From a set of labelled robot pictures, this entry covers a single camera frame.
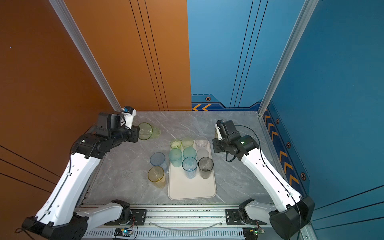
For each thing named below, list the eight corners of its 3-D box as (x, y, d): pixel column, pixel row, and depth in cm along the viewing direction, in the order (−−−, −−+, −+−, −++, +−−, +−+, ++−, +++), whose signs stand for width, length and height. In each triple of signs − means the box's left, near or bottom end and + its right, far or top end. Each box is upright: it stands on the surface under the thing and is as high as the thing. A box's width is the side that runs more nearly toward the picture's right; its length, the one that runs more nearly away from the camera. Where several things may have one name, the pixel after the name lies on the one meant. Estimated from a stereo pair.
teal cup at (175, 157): (170, 167, 92) (168, 159, 84) (172, 157, 96) (169, 148, 88) (182, 167, 92) (180, 159, 84) (182, 157, 96) (181, 148, 88)
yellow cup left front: (152, 189, 83) (146, 181, 73) (154, 175, 88) (149, 166, 78) (166, 189, 83) (162, 181, 73) (168, 175, 88) (164, 166, 78)
